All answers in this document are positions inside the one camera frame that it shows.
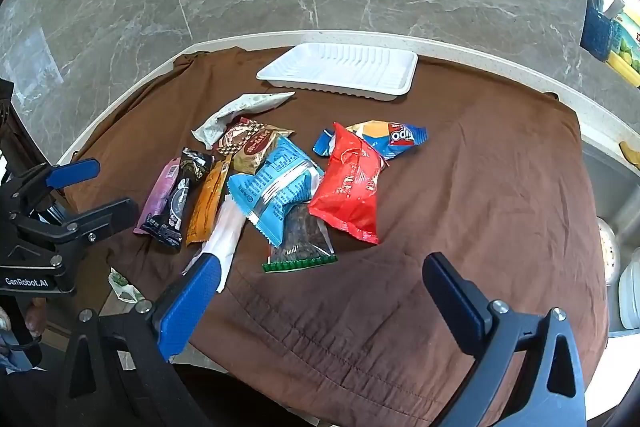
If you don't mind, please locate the green yellow package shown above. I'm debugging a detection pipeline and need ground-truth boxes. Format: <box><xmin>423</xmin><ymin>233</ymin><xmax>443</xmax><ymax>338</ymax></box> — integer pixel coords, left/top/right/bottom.
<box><xmin>602</xmin><ymin>0</ymin><xmax>640</xmax><ymax>88</ymax></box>

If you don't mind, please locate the person's left hand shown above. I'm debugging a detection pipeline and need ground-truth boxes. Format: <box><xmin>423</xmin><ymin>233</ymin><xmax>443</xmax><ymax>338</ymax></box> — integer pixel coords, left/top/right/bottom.
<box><xmin>25</xmin><ymin>298</ymin><xmax>49</xmax><ymax>338</ymax></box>

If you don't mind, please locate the small torn wrapper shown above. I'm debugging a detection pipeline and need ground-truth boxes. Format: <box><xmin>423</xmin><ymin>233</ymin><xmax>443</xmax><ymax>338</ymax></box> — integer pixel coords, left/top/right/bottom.
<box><xmin>108</xmin><ymin>268</ymin><xmax>146</xmax><ymax>305</ymax></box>

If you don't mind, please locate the light blue snack packet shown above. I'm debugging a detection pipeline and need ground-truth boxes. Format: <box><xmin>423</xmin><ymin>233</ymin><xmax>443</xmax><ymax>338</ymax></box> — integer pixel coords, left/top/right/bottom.
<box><xmin>227</xmin><ymin>136</ymin><xmax>325</xmax><ymax>250</ymax></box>

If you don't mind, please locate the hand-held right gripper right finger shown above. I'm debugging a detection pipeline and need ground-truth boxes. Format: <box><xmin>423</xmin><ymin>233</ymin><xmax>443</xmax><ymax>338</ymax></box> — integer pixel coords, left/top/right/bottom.
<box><xmin>422</xmin><ymin>252</ymin><xmax>587</xmax><ymax>427</ymax></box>

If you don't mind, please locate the black snack packet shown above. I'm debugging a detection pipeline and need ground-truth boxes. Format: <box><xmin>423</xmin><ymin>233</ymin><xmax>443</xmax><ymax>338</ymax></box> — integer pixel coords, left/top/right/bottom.
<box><xmin>141</xmin><ymin>147</ymin><xmax>215</xmax><ymax>249</ymax></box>

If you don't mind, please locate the clear packet with green edge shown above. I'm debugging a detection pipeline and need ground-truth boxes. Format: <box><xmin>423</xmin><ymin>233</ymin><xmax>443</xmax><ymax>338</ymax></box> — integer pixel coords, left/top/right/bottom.
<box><xmin>263</xmin><ymin>203</ymin><xmax>339</xmax><ymax>274</ymax></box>

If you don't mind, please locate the yellow object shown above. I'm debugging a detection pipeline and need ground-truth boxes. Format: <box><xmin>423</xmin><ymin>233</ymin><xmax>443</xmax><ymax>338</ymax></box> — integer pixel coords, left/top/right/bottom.
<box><xmin>619</xmin><ymin>141</ymin><xmax>640</xmax><ymax>168</ymax></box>

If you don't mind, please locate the red snack packet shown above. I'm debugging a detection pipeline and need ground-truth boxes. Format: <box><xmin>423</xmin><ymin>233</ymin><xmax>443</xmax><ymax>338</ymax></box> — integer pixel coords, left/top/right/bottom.
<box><xmin>308</xmin><ymin>122</ymin><xmax>388</xmax><ymax>245</ymax></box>

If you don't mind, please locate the long white snack packet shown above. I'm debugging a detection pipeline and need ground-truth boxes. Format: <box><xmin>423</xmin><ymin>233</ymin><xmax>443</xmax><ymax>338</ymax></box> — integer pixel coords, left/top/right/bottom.
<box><xmin>182</xmin><ymin>196</ymin><xmax>247</xmax><ymax>294</ymax></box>

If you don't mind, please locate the blue orange snack packet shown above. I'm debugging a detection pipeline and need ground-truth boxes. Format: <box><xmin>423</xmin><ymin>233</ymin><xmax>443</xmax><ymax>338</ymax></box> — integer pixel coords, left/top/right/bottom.
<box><xmin>313</xmin><ymin>120</ymin><xmax>429</xmax><ymax>161</ymax></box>

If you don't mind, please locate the brown gold snack packet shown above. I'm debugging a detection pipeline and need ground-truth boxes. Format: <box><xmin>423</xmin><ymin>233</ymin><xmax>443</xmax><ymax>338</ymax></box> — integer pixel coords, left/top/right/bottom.
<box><xmin>216</xmin><ymin>117</ymin><xmax>295</xmax><ymax>175</ymax></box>

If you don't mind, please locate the steel sink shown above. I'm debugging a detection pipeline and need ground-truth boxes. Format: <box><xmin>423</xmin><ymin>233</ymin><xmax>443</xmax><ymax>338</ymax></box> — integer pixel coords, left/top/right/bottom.
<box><xmin>580</xmin><ymin>142</ymin><xmax>640</xmax><ymax>338</ymax></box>

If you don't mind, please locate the white plastic tray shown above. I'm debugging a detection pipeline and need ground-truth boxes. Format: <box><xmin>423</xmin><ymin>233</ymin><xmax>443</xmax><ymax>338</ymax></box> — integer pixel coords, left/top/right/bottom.
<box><xmin>256</xmin><ymin>43</ymin><xmax>419</xmax><ymax>96</ymax></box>

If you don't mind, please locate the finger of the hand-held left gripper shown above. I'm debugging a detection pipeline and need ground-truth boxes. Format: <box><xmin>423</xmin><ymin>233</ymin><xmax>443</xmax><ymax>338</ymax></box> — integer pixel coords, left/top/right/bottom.
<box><xmin>15</xmin><ymin>198</ymin><xmax>140</xmax><ymax>254</ymax></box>
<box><xmin>10</xmin><ymin>158</ymin><xmax>101</xmax><ymax>208</ymax></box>

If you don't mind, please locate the pink snack packet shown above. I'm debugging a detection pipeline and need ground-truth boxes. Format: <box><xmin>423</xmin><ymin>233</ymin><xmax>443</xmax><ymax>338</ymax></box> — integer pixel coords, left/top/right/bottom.
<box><xmin>132</xmin><ymin>156</ymin><xmax>182</xmax><ymax>235</ymax></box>

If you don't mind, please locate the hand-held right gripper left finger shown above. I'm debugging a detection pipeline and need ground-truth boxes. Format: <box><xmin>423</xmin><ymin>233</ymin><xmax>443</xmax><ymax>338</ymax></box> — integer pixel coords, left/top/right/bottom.
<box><xmin>55</xmin><ymin>253</ymin><xmax>223</xmax><ymax>427</ymax></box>

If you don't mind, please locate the white container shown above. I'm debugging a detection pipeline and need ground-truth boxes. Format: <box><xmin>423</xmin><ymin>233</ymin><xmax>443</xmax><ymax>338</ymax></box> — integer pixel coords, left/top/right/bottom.
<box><xmin>617</xmin><ymin>247</ymin><xmax>640</xmax><ymax>330</ymax></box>

